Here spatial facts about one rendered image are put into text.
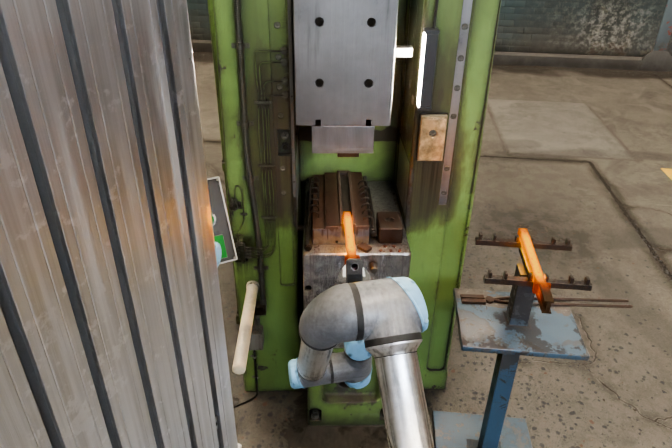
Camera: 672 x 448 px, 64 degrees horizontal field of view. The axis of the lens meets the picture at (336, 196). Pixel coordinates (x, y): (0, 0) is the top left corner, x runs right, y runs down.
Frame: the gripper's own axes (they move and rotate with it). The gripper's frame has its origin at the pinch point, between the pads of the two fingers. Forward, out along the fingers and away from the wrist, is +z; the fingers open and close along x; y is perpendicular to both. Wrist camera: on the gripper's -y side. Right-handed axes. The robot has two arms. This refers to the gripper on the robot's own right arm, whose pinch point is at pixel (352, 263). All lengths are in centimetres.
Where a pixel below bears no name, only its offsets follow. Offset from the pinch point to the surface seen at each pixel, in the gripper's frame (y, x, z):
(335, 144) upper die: -28.3, -4.6, 26.0
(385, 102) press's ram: -42, 11, 25
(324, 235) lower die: 6.6, -8.4, 27.3
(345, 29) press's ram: -64, -2, 25
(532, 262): 2, 56, 2
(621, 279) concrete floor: 100, 171, 127
